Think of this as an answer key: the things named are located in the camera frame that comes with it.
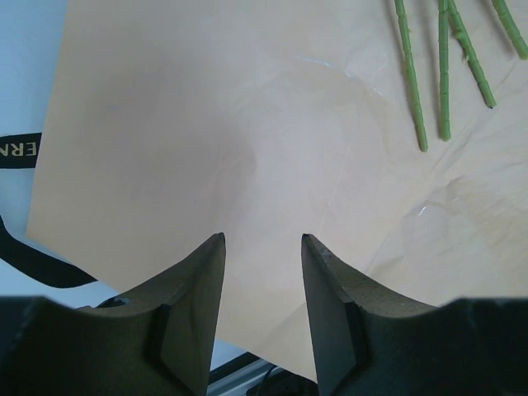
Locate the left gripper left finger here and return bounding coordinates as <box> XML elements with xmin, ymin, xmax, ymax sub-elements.
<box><xmin>1</xmin><ymin>233</ymin><xmax>226</xmax><ymax>395</ymax></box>

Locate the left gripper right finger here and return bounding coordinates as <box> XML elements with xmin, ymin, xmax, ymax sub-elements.
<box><xmin>301</xmin><ymin>234</ymin><xmax>527</xmax><ymax>395</ymax></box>

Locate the green and peach wrapping paper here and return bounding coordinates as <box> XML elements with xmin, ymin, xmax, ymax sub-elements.
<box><xmin>26</xmin><ymin>1</ymin><xmax>527</xmax><ymax>379</ymax></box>

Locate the pink artificial flower stem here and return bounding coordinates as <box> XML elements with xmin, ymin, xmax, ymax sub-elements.
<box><xmin>394</xmin><ymin>0</ymin><xmax>428</xmax><ymax>153</ymax></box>
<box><xmin>447</xmin><ymin>0</ymin><xmax>497</xmax><ymax>109</ymax></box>
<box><xmin>492</xmin><ymin>0</ymin><xmax>527</xmax><ymax>60</ymax></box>

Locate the black gold-lettered ribbon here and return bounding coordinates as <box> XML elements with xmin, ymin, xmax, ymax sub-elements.
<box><xmin>1</xmin><ymin>133</ymin><xmax>97</xmax><ymax>289</ymax></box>

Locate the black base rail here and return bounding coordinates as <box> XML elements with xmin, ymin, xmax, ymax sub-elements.
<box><xmin>206</xmin><ymin>352</ymin><xmax>319</xmax><ymax>396</ymax></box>

